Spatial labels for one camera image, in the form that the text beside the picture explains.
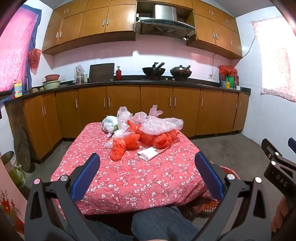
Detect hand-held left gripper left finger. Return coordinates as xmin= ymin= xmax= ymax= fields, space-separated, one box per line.
xmin=24 ymin=152 xmax=101 ymax=241

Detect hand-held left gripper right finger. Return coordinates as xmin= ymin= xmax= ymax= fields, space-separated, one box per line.
xmin=194 ymin=152 xmax=272 ymax=241

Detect red plastic waste basket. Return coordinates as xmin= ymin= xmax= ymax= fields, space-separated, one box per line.
xmin=199 ymin=166 xmax=241 ymax=215

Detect orange plastic bag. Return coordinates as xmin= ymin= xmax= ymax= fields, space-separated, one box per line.
xmin=110 ymin=137 xmax=127 ymax=162
xmin=139 ymin=130 xmax=179 ymax=149
xmin=125 ymin=120 xmax=142 ymax=149

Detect clear plastic bag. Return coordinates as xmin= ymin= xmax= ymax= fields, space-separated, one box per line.
xmin=104 ymin=123 xmax=131 ymax=149

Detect white green plastic bag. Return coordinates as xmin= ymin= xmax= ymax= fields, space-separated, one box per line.
xmin=101 ymin=115 xmax=119 ymax=136

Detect white paper sheet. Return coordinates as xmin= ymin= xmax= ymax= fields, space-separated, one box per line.
xmin=137 ymin=146 xmax=167 ymax=161

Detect large clear bubble wrap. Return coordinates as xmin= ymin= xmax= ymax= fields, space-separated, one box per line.
xmin=141 ymin=117 xmax=184 ymax=135

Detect small clear bubble wrap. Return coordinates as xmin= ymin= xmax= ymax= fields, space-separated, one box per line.
xmin=116 ymin=106 xmax=134 ymax=127

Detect pink plastic bag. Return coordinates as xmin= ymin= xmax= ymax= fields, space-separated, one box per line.
xmin=149 ymin=105 xmax=164 ymax=117

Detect person's right hand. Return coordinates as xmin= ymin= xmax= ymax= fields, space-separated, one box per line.
xmin=272 ymin=196 xmax=288 ymax=233

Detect red floral tablecloth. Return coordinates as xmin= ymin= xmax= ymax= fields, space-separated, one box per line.
xmin=50 ymin=122 xmax=219 ymax=215

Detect person's leg in jeans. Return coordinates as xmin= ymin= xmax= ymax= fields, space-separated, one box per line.
xmin=132 ymin=206 xmax=200 ymax=241
xmin=85 ymin=220 xmax=133 ymax=241

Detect dark wooden stump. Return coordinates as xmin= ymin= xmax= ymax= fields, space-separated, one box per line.
xmin=13 ymin=125 xmax=35 ymax=173

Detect wooden base cabinets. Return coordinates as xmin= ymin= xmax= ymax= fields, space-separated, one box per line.
xmin=23 ymin=85 xmax=250 ymax=163

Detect floral printed cloth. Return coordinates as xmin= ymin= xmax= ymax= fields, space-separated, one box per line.
xmin=0 ymin=189 xmax=25 ymax=234

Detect floral window curtain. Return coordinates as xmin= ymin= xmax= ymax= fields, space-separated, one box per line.
xmin=251 ymin=20 xmax=296 ymax=102

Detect stacked bowls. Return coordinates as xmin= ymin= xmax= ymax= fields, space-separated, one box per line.
xmin=42 ymin=80 xmax=61 ymax=91

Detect jar in clear bag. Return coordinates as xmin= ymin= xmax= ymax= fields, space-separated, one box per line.
xmin=73 ymin=64 xmax=85 ymax=84

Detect dark cutting board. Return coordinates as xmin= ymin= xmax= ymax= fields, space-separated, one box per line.
xmin=88 ymin=63 xmax=115 ymax=83

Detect gas stove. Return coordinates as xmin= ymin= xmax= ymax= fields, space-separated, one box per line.
xmin=141 ymin=75 xmax=197 ymax=84

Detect wok with lid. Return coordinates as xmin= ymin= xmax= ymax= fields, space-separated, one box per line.
xmin=170 ymin=65 xmax=192 ymax=78

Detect yellow detergent bottle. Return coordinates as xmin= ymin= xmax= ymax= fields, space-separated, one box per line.
xmin=13 ymin=79 xmax=23 ymax=98

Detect black wok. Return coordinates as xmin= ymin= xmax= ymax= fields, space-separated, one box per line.
xmin=142 ymin=62 xmax=166 ymax=77

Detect red hanging plastic bag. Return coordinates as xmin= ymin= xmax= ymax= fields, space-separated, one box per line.
xmin=28 ymin=49 xmax=42 ymax=75

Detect pink blue hanging cloth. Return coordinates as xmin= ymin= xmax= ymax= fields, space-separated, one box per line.
xmin=0 ymin=5 xmax=42 ymax=93

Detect steel range hood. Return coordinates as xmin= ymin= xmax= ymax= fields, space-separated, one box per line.
xmin=136 ymin=5 xmax=196 ymax=39

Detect black power cable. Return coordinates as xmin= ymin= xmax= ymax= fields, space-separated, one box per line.
xmin=211 ymin=53 xmax=219 ymax=75

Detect wooden wall cabinet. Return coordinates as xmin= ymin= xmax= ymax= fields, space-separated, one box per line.
xmin=42 ymin=0 xmax=137 ymax=55
xmin=186 ymin=0 xmax=243 ymax=59

